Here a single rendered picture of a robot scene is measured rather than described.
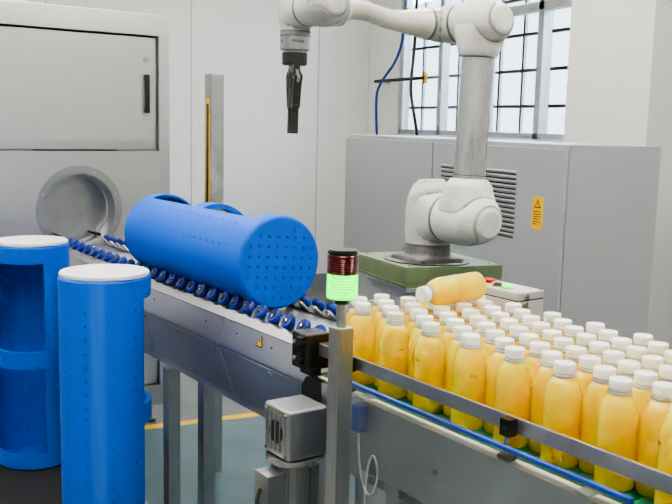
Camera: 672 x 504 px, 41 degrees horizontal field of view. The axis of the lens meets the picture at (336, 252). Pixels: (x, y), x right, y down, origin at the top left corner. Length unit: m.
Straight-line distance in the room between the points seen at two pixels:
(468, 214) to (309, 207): 5.34
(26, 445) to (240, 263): 1.66
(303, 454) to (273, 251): 0.78
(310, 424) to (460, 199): 0.99
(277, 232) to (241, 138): 5.10
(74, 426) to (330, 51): 5.68
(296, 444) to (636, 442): 0.81
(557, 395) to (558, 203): 2.26
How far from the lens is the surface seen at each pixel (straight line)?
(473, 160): 2.80
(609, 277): 4.05
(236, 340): 2.69
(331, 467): 1.90
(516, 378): 1.74
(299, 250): 2.72
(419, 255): 2.94
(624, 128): 5.01
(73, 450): 2.94
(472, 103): 2.80
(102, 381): 2.82
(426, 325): 1.91
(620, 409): 1.59
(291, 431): 2.07
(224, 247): 2.70
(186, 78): 7.62
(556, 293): 3.89
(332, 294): 1.79
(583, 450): 1.61
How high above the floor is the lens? 1.51
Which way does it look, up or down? 8 degrees down
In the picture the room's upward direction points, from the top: 1 degrees clockwise
